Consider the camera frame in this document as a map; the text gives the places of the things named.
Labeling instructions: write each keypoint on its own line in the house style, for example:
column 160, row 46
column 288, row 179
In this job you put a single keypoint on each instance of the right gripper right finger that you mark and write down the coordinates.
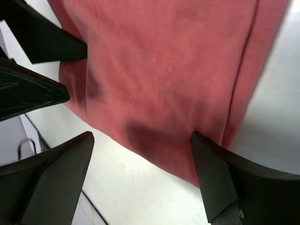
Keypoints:
column 237, row 191

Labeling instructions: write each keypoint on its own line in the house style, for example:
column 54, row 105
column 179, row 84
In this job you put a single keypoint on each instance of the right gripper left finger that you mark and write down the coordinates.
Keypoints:
column 44, row 189

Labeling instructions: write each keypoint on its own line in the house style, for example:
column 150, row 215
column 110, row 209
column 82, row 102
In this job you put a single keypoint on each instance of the dusty red t shirt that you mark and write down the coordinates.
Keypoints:
column 158, row 70

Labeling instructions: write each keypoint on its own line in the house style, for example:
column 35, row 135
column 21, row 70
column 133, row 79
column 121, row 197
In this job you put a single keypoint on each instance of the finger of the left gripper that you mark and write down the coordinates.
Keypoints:
column 23, row 90
column 41, row 40

